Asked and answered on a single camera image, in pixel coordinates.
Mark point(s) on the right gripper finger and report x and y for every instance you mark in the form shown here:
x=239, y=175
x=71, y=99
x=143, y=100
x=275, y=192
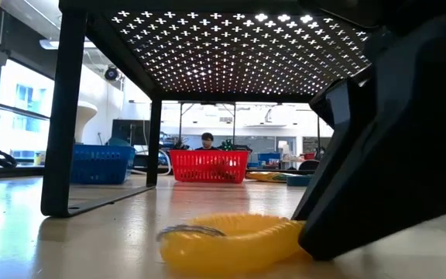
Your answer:
x=347, y=108
x=401, y=174

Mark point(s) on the blue rubber band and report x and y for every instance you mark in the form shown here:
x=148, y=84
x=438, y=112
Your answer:
x=298, y=181
x=118, y=142

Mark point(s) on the yellow spiral wrist coil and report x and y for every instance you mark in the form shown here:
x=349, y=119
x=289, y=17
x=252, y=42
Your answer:
x=246, y=248

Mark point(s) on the background black robot arm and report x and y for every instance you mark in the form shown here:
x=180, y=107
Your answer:
x=179, y=144
x=236, y=146

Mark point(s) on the red storage bin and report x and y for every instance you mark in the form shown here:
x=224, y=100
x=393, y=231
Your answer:
x=310, y=156

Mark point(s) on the black chair back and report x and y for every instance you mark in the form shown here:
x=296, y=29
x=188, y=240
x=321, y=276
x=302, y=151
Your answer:
x=308, y=166

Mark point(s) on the blue storage bin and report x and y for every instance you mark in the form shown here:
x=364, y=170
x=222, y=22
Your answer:
x=269, y=158

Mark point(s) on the yellow green crayon box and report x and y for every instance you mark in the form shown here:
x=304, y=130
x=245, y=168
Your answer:
x=269, y=177

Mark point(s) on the person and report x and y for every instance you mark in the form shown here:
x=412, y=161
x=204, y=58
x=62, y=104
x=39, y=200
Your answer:
x=207, y=141

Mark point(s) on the red plastic basket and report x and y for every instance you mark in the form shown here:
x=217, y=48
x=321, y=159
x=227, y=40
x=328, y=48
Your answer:
x=207, y=166

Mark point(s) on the black computer monitor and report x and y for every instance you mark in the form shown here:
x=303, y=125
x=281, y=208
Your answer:
x=130, y=131

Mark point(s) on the blue plastic basket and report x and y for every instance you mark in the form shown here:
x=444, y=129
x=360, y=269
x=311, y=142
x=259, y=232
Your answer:
x=99, y=166

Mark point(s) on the white mushroom table lamp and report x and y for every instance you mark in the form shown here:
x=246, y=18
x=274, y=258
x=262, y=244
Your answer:
x=85, y=116

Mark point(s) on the black perforated metal shelf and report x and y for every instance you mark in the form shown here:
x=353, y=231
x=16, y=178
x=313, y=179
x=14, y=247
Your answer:
x=64, y=116

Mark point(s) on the ceiling light fixture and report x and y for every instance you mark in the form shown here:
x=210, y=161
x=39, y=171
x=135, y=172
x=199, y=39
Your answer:
x=47, y=43

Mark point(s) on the black round ceiling camera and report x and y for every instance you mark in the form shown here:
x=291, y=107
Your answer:
x=111, y=73

